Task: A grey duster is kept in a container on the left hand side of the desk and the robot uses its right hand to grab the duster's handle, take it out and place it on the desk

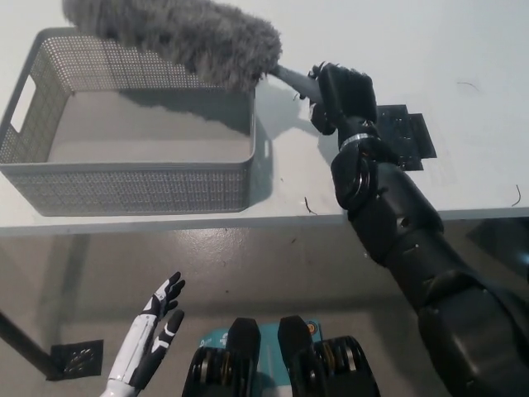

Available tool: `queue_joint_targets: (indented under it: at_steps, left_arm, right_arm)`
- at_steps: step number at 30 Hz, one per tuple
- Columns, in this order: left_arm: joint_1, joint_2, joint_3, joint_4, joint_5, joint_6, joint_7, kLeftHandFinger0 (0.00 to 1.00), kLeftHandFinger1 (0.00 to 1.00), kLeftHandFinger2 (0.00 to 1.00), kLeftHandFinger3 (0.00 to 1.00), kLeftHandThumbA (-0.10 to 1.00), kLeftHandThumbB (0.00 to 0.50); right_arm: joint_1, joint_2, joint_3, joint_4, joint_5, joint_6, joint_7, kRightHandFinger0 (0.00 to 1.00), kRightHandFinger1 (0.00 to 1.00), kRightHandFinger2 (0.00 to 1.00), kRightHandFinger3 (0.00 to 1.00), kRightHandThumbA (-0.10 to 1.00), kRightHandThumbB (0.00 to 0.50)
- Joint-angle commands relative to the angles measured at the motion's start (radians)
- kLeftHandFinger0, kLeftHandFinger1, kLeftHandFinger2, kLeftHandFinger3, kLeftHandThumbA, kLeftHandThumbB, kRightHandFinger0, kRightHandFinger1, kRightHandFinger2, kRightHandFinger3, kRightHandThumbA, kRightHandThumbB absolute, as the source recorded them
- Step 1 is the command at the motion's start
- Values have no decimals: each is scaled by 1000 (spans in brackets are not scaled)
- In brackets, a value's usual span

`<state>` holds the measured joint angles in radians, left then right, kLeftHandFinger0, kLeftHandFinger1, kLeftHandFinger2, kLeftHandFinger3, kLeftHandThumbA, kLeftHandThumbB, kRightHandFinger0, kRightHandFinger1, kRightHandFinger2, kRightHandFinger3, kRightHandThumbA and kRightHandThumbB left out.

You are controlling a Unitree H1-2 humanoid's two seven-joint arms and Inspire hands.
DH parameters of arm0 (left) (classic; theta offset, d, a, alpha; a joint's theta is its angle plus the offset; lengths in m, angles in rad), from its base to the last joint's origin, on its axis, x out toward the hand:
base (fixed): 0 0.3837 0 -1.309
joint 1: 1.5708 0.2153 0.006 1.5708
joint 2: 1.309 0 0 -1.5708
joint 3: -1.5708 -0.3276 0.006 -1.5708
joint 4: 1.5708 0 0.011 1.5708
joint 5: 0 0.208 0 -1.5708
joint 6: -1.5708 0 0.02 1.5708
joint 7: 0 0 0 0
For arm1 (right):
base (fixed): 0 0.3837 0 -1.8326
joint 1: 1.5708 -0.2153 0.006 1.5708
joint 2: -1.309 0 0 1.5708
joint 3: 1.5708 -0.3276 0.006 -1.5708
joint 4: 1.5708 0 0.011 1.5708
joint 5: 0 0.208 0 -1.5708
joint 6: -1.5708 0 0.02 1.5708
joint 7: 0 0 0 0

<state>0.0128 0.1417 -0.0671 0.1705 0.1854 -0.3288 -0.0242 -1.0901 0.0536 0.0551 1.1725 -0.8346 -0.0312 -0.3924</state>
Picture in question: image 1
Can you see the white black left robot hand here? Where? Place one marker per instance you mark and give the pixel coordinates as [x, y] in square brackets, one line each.
[140, 343]

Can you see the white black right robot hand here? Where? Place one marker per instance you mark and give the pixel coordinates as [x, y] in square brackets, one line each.
[347, 99]

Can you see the black tape patch on desk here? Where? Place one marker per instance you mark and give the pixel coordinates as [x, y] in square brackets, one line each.
[409, 136]

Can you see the grey perforated plastic basket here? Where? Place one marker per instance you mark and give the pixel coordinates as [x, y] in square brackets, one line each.
[124, 186]

